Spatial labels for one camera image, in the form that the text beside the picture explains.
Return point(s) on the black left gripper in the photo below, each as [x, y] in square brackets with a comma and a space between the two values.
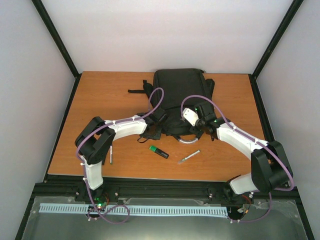
[157, 136]

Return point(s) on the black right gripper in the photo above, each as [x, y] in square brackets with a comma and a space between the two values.
[198, 133]

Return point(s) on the black student backpack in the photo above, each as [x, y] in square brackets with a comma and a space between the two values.
[169, 88]

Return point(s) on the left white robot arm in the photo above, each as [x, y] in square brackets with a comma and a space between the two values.
[96, 139]

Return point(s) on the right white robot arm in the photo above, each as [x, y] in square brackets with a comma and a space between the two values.
[270, 168]

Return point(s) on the green highlighter marker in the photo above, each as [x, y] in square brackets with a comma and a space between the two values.
[159, 152]

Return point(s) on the silver craft knife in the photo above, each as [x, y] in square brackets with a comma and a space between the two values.
[188, 157]

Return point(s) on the blue capped white pen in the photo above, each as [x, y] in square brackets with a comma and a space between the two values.
[111, 155]

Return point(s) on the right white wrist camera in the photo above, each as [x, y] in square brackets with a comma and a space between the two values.
[190, 116]

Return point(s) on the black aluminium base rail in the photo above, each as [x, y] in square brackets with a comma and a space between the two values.
[116, 190]

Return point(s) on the light blue cable duct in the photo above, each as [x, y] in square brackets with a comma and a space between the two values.
[136, 210]

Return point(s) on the right black frame post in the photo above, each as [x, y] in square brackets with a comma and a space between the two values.
[281, 29]

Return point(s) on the black frame post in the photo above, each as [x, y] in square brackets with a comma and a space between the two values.
[281, 29]
[46, 19]

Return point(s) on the left black frame post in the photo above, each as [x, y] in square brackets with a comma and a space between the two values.
[46, 19]

